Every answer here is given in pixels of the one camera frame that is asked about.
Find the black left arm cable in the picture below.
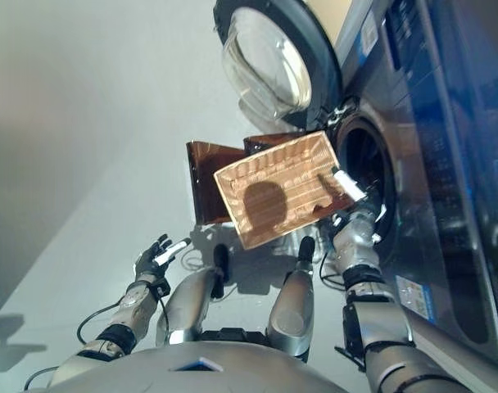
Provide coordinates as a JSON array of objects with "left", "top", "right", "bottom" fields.
[{"left": 76, "top": 300, "right": 168, "bottom": 349}]

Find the white blue energy label sticker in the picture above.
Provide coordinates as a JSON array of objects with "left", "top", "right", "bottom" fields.
[{"left": 394, "top": 274, "right": 438, "bottom": 324}]

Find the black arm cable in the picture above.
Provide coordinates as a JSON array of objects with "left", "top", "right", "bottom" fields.
[
  {"left": 76, "top": 300, "right": 168, "bottom": 349},
  {"left": 318, "top": 245, "right": 348, "bottom": 288}
]

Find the silver robot leg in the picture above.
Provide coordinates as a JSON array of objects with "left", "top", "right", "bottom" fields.
[
  {"left": 267, "top": 237, "right": 316, "bottom": 364},
  {"left": 156, "top": 243, "right": 233, "bottom": 347}
]

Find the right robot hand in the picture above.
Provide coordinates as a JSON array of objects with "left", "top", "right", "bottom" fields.
[{"left": 333, "top": 169, "right": 375, "bottom": 215}]

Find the silver robot torso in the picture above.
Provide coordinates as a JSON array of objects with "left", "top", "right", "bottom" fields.
[{"left": 27, "top": 327, "right": 373, "bottom": 393}]

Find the right silver robot leg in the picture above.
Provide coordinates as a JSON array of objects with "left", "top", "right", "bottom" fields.
[{"left": 267, "top": 237, "right": 316, "bottom": 364}]

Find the wicker laundry basket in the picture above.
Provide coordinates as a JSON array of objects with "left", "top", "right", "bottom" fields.
[{"left": 213, "top": 130, "right": 355, "bottom": 251}]

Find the left silver robot leg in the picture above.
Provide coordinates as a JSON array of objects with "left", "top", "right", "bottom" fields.
[{"left": 156, "top": 243, "right": 233, "bottom": 347}]

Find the blue white QR code sticker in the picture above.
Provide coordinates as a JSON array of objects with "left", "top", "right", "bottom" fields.
[{"left": 353, "top": 26, "right": 378, "bottom": 62}]

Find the round glass washing machine door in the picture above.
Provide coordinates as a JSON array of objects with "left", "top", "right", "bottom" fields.
[{"left": 211, "top": 0, "right": 343, "bottom": 128}]

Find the grey front-load washing machine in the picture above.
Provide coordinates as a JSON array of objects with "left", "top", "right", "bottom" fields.
[{"left": 326, "top": 0, "right": 498, "bottom": 365}]

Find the brown glossy side table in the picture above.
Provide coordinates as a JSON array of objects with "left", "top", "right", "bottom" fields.
[{"left": 186, "top": 133, "right": 311, "bottom": 225}]

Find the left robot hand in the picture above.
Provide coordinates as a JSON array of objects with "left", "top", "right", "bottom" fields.
[{"left": 134, "top": 233, "right": 192, "bottom": 284}]

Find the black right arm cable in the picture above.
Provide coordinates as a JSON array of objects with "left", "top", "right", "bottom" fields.
[{"left": 318, "top": 245, "right": 348, "bottom": 288}]

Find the thin grey floor cable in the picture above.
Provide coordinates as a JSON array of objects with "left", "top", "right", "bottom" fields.
[{"left": 179, "top": 245, "right": 217, "bottom": 272}]

